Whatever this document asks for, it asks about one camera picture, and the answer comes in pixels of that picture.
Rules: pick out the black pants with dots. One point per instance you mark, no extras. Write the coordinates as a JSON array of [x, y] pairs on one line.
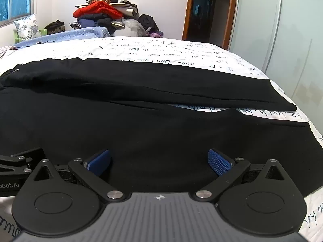
[[126, 131]]

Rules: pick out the floral pillow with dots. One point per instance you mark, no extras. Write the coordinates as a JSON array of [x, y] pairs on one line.
[[27, 27]]

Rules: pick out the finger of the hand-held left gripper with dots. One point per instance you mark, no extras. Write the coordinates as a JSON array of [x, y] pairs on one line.
[[15, 161]]

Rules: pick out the purple cloth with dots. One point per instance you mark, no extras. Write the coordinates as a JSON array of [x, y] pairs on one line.
[[156, 34]]

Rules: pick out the green plastic crate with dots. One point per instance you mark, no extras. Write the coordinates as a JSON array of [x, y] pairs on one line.
[[43, 31]]

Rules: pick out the white sliding wardrobe door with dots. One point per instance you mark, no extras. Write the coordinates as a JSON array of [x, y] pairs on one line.
[[290, 42]]

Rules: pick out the black bag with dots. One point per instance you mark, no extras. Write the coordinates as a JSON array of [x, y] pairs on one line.
[[55, 27]]

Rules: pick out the pile of clothes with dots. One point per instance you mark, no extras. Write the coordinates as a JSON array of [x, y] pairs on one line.
[[101, 8]]

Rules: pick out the blue quilted blanket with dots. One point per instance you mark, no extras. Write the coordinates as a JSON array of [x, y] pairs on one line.
[[83, 32]]

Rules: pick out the black cloth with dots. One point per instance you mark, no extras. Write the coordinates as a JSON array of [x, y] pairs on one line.
[[149, 22]]

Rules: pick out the white script-printed bedspread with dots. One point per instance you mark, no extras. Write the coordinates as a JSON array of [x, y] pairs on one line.
[[151, 48]]

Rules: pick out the clear plastic bag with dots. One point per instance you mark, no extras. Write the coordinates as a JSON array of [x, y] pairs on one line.
[[133, 27]]

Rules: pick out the wooden door frame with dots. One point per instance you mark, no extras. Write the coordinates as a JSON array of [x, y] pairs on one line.
[[188, 10]]

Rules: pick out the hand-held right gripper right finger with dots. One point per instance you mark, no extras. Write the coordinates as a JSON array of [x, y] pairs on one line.
[[219, 161]]

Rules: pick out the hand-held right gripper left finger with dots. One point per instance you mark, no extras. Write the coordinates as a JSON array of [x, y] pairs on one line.
[[99, 161]]

